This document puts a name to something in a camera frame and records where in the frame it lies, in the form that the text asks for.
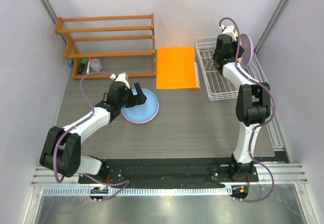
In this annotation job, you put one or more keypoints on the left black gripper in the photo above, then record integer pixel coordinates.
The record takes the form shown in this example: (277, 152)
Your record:
(135, 99)

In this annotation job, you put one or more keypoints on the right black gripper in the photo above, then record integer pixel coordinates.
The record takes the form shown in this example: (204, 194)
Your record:
(235, 44)

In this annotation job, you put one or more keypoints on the blue plate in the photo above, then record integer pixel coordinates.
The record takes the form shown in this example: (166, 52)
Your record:
(146, 110)

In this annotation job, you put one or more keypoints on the pink plate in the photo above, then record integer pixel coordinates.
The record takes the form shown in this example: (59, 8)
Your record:
(152, 119)

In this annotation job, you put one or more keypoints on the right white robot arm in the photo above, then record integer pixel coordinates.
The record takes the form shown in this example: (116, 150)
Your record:
(253, 105)

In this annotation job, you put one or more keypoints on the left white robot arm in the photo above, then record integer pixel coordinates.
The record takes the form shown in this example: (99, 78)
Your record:
(62, 149)

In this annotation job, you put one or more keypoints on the wooden shelf rack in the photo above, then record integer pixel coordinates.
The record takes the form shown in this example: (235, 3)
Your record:
(72, 52)

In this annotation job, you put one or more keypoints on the purple plate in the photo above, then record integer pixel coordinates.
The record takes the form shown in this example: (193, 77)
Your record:
(246, 50)

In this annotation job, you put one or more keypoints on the orange folder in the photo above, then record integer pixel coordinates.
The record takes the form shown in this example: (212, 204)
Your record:
(176, 68)

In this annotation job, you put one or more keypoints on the clear plastic cup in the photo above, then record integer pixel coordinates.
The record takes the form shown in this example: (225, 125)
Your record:
(95, 65)

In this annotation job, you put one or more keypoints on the pink white marker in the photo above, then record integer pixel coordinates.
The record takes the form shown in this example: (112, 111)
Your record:
(88, 66)

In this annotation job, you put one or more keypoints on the green highlighter marker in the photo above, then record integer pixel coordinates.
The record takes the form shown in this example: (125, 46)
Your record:
(82, 66)

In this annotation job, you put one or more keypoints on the left controller board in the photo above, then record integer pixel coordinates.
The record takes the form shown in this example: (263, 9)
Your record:
(97, 194)

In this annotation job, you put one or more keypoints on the controller board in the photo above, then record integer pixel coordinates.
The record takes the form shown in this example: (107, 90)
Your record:
(97, 194)
(239, 193)

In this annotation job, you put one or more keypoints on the right controller board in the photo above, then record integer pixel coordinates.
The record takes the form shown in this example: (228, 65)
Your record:
(239, 193)

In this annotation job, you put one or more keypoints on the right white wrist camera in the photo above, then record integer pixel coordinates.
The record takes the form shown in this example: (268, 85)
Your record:
(228, 30)

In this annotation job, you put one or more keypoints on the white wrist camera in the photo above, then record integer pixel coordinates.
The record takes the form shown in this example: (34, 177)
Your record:
(228, 30)
(122, 77)

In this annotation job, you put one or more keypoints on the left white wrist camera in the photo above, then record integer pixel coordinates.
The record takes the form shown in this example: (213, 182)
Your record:
(122, 77)

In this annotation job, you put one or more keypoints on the white wire dish rack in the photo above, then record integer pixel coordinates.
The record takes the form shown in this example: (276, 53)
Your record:
(224, 83)

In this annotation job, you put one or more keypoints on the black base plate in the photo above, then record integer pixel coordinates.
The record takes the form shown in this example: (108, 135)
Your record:
(175, 173)

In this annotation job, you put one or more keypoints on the perforated cable duct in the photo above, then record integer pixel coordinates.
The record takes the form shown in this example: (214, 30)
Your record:
(85, 191)

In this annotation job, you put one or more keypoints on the aluminium frame rail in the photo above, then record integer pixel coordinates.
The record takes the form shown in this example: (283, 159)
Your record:
(283, 173)

